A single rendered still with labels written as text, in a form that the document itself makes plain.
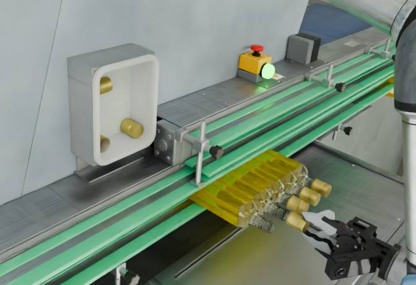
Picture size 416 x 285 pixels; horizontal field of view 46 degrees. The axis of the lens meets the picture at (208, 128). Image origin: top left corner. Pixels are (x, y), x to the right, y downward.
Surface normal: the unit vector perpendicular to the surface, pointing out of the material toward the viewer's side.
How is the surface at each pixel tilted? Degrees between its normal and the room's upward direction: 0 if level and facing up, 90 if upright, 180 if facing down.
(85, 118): 90
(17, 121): 0
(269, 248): 90
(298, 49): 90
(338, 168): 90
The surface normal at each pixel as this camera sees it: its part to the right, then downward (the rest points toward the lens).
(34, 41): 0.76, 0.36
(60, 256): 0.09, -0.88
